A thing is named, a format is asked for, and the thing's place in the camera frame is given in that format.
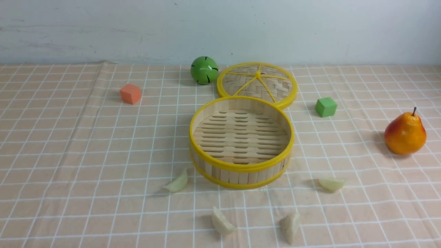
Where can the orange cube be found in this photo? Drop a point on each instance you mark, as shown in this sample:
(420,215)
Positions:
(130,94)

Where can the orange yellow pear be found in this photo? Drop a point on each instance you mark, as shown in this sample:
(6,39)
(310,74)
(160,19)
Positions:
(406,134)

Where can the pale dumpling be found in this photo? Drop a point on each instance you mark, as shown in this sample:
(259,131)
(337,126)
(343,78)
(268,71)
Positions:
(221,224)
(179,183)
(332,184)
(289,226)

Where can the bamboo steamer tray yellow rim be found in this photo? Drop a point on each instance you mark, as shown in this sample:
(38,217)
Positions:
(240,142)

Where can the green watermelon ball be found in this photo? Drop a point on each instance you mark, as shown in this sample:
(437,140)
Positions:
(204,70)

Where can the green cube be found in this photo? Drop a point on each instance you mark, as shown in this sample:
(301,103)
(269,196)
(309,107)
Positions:
(326,107)

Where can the bamboo steamer lid yellow rim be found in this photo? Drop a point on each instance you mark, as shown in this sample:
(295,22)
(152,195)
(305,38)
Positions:
(260,80)

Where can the checkered beige tablecloth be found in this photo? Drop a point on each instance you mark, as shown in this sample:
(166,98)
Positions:
(80,168)

